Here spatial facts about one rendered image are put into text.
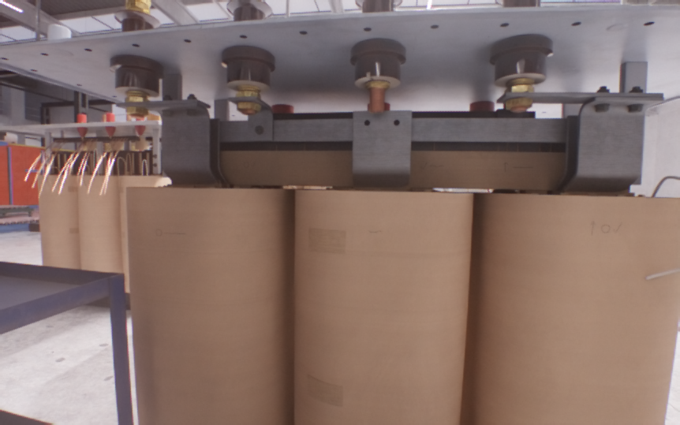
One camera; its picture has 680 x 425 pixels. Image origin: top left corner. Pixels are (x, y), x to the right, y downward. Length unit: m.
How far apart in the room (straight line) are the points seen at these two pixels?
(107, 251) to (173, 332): 2.48
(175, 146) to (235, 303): 0.38
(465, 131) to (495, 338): 0.45
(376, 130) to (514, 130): 0.29
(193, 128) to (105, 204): 2.49
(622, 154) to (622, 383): 0.44
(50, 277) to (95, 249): 2.42
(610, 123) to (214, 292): 0.88
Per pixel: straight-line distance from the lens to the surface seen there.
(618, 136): 0.83
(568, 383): 0.84
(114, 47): 0.86
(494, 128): 0.79
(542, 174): 0.87
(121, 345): 0.81
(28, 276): 0.97
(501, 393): 0.87
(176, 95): 0.96
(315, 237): 0.71
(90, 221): 3.33
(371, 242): 0.67
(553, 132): 0.83
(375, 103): 0.69
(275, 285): 0.84
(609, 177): 0.83
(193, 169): 0.83
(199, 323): 0.84
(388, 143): 0.71
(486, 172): 0.83
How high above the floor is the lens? 1.08
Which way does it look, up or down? 4 degrees down
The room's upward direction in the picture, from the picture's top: 1 degrees clockwise
